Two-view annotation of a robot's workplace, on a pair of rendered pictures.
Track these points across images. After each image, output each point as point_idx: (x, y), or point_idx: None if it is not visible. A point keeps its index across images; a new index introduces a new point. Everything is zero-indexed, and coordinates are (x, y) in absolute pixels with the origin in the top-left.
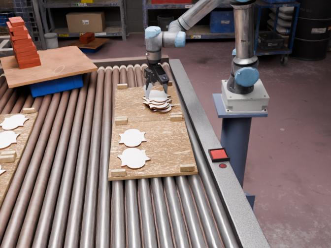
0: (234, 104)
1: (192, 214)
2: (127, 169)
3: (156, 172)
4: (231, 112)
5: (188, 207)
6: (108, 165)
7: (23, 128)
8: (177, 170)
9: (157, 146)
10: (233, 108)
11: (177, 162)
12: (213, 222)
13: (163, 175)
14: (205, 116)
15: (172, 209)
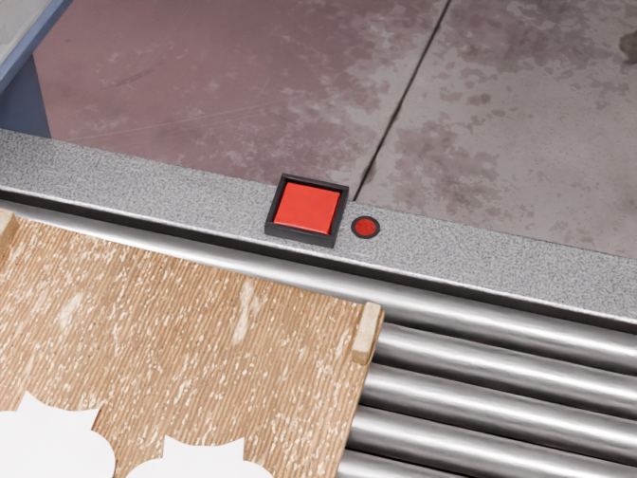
0: (6, 13)
1: (579, 416)
2: None
3: (334, 446)
4: (10, 47)
5: (540, 415)
6: None
7: None
8: (353, 374)
9: (158, 384)
10: (8, 30)
11: (301, 354)
12: (622, 375)
13: (349, 431)
14: (14, 137)
15: (534, 468)
